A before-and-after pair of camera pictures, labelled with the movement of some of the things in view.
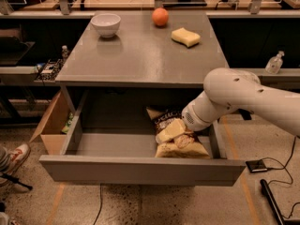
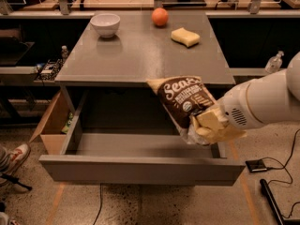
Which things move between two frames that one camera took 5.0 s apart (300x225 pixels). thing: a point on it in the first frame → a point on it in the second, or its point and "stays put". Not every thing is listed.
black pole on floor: x=270 y=200 stays put
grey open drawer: x=132 y=157 stays put
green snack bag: x=67 y=123 stays put
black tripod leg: x=15 y=180 stays put
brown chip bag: x=173 y=138 → x=183 y=97
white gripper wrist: x=191 y=118 → x=234 y=107
